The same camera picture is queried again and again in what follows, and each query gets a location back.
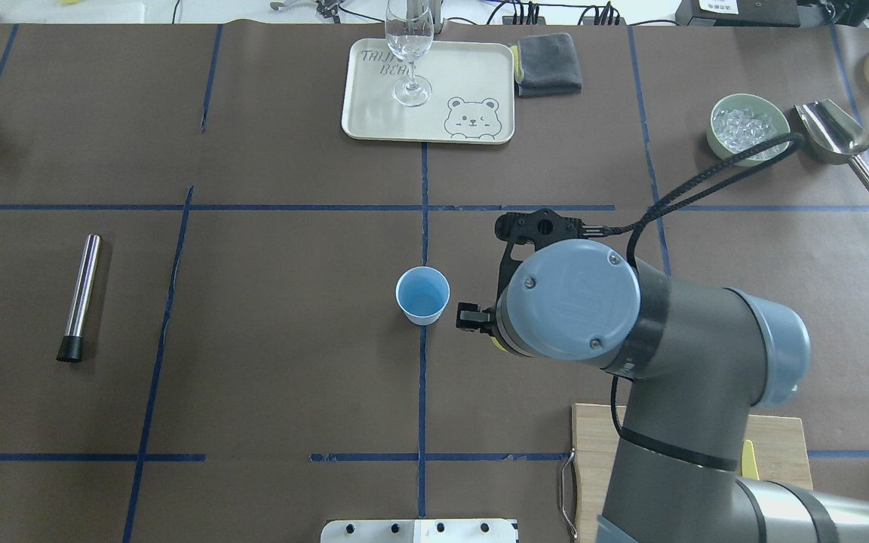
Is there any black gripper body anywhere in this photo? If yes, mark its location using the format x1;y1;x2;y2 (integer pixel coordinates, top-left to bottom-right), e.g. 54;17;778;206
480;307;497;336

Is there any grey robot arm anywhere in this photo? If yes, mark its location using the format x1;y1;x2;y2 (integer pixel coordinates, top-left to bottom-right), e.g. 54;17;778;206
456;238;869;542

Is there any light blue paper cup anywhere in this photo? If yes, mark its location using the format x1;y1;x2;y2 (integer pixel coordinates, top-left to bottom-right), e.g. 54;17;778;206
395;267;450;326

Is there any cream bear serving tray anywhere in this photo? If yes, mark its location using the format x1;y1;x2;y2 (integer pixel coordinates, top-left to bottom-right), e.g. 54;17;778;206
341;38;516;145

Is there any grey folded cloth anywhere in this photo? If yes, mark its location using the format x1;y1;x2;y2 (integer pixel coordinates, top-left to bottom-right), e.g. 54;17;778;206
510;33;583;97

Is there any clear wine glass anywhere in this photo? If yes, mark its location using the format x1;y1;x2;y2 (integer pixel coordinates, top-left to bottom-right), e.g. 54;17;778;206
384;1;435;108

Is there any black power strip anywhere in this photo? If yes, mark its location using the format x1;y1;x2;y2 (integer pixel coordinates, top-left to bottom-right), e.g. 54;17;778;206
485;1;625;26

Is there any yellow plastic knife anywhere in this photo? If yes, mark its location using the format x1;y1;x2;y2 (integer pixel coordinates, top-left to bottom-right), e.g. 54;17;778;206
739;439;761;480

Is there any bamboo cutting board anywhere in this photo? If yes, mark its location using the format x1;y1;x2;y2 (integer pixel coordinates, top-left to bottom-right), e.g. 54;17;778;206
557;404;813;542

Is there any green bowl of ice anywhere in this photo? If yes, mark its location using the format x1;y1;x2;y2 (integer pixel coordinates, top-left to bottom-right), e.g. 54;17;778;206
706;94;790;159

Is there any steel ice scoop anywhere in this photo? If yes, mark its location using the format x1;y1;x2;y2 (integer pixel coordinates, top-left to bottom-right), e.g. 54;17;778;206
794;99;869;193

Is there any steel muddler black tip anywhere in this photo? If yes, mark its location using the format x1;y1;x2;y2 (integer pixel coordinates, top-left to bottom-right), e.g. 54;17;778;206
55;234;101;362

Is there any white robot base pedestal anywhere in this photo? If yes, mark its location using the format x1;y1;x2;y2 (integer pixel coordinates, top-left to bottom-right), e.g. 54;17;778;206
320;518;520;542

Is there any black braided camera cable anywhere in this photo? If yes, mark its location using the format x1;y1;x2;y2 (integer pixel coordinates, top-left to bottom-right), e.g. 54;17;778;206
579;132;805;271

